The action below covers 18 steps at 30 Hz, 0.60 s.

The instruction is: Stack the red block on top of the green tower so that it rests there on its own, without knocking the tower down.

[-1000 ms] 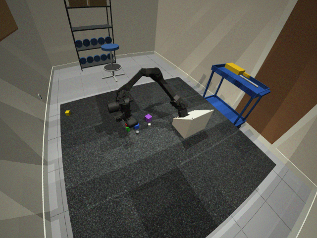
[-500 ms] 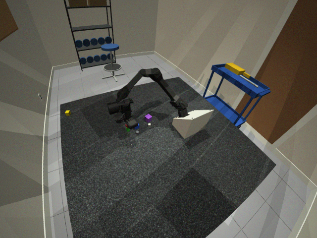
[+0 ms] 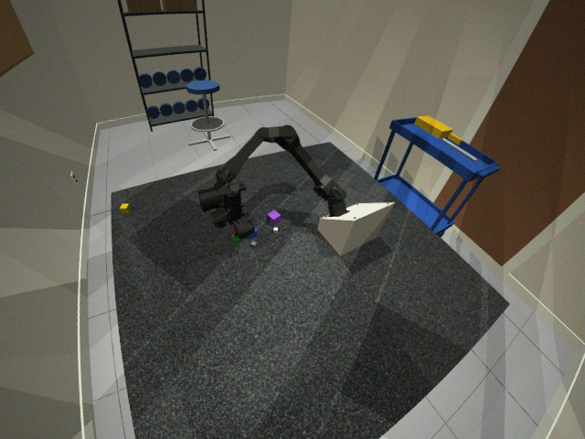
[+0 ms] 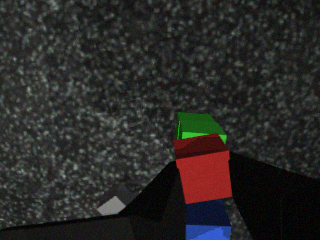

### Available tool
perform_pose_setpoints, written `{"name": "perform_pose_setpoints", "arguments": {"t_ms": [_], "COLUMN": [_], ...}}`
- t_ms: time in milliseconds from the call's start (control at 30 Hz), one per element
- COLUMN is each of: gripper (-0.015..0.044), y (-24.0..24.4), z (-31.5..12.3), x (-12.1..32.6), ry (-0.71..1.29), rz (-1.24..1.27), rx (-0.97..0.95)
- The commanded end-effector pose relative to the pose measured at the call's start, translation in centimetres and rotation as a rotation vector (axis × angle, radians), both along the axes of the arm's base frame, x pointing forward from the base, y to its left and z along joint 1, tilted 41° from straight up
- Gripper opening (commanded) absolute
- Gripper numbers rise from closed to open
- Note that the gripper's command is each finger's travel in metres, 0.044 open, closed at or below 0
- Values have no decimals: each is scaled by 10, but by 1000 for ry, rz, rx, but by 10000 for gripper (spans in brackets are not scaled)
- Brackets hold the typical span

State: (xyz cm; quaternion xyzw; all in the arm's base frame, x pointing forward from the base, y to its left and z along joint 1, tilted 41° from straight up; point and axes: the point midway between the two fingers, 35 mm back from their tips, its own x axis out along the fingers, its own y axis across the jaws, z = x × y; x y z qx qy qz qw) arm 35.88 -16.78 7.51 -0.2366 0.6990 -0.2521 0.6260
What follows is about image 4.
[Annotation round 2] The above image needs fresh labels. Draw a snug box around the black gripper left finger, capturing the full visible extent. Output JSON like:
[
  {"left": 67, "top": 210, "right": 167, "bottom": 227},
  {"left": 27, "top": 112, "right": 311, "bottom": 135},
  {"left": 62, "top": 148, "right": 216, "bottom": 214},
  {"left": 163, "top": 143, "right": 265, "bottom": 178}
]
[{"left": 0, "top": 161, "right": 186, "bottom": 240}]

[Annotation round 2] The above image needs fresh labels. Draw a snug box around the red block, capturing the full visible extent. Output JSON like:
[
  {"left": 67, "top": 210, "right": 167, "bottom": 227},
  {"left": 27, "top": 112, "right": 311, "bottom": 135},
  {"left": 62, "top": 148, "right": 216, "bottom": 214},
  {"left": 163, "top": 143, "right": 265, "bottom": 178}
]
[{"left": 174, "top": 133, "right": 232, "bottom": 204}]

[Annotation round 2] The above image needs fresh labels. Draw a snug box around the blue block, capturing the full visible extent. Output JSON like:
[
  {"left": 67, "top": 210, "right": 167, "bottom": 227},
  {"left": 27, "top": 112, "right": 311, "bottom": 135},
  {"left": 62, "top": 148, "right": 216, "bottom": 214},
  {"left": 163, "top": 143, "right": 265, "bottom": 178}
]
[{"left": 186, "top": 199, "right": 232, "bottom": 240}]

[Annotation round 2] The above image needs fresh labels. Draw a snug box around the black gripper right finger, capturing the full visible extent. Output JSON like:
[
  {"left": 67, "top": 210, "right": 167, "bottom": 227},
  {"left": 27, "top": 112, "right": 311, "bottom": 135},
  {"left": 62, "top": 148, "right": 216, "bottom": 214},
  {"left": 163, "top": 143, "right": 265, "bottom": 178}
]
[{"left": 228, "top": 152, "right": 320, "bottom": 240}]

